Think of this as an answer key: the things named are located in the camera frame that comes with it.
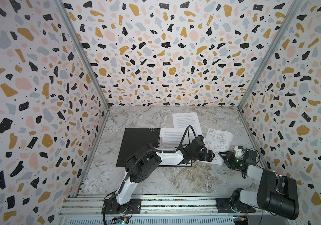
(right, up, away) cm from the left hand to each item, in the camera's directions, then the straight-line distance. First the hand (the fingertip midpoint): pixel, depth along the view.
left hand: (212, 154), depth 84 cm
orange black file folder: (-51, +8, +16) cm, 54 cm away
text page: (-15, +20, +30) cm, 39 cm away
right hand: (+7, 0, +6) cm, 9 cm away
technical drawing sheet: (+8, +5, +13) cm, 17 cm away
